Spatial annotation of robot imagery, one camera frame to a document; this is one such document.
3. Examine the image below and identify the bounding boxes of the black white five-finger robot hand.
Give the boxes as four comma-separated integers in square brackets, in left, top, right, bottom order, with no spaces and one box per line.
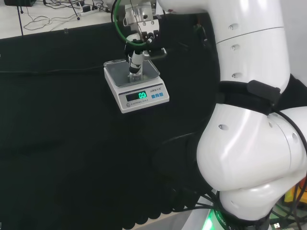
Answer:
[123,20,168,75]

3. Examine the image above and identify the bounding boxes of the small clear glass beaker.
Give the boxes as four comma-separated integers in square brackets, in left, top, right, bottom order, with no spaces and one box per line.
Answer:
[127,53,144,83]

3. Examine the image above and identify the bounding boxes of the white electronic balance steel pan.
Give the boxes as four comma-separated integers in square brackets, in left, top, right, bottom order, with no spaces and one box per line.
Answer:
[103,58,170,114]

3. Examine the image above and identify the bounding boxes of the white power strip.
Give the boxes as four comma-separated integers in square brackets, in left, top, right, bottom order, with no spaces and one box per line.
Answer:
[80,5,99,17]

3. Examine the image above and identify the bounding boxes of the black bench cloth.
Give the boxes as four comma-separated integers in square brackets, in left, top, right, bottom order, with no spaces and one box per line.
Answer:
[0,11,307,229]

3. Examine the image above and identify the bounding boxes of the black box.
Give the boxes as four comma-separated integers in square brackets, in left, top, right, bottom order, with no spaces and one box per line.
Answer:
[3,0,36,7]

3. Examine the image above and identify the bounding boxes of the green cable loop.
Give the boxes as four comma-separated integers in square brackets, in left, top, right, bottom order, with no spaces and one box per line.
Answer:
[110,0,151,47]

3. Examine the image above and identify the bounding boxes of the black balance power cable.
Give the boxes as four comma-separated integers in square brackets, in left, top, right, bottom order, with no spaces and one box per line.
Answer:
[0,67,106,74]

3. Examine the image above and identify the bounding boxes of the white cable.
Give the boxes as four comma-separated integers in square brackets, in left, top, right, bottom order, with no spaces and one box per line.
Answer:
[23,4,81,32]

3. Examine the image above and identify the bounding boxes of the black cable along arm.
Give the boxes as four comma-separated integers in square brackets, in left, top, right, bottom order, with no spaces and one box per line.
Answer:
[270,109,307,150]

